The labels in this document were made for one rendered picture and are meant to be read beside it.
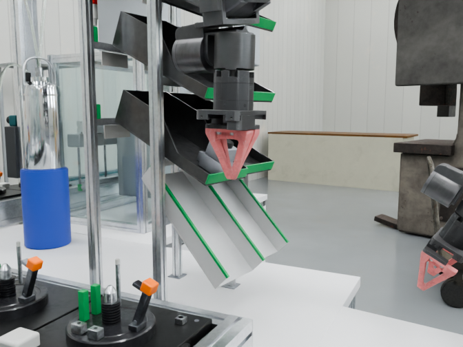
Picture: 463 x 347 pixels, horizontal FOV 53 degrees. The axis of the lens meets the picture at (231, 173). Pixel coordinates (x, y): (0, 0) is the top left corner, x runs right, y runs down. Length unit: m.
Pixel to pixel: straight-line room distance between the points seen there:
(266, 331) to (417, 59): 4.07
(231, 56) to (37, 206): 1.17
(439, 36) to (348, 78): 7.05
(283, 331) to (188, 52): 0.63
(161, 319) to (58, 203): 0.92
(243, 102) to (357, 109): 11.02
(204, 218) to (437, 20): 4.07
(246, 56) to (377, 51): 10.97
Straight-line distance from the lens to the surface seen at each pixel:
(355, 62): 11.73
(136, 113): 1.00
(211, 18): 0.64
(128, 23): 1.02
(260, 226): 1.16
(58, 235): 1.72
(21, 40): 2.06
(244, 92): 0.64
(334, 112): 11.84
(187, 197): 1.04
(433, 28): 4.86
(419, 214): 5.30
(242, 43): 0.65
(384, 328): 1.11
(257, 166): 1.05
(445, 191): 0.95
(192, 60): 0.69
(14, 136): 2.07
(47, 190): 1.68
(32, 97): 1.67
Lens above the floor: 1.33
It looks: 8 degrees down
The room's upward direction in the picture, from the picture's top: straight up
